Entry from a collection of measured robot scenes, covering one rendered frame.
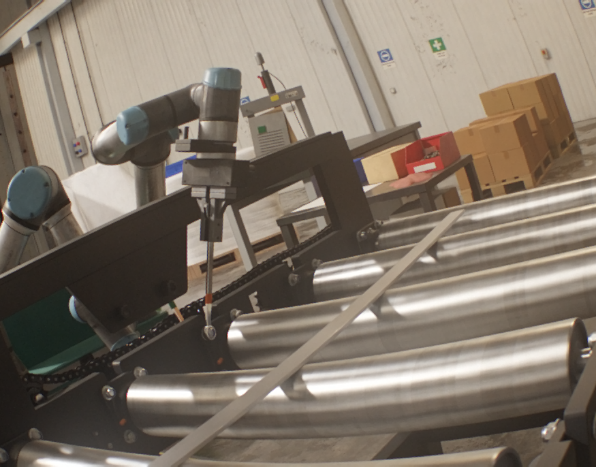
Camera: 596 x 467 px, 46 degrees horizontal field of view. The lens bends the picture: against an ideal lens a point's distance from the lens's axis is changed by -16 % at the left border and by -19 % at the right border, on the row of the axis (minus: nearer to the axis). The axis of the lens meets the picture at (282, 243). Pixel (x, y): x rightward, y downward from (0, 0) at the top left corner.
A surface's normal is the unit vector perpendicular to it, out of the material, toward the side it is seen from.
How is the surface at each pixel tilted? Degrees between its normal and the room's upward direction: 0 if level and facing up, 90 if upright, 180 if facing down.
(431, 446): 90
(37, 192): 85
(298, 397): 59
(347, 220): 90
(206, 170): 73
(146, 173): 125
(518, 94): 90
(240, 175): 104
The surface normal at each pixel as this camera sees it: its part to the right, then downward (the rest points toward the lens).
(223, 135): 0.42, 0.10
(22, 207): 0.15, 0.00
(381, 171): -0.70, 0.34
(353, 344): -0.50, 0.45
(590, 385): -0.32, -0.93
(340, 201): 0.76, -0.18
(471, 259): -0.62, 0.07
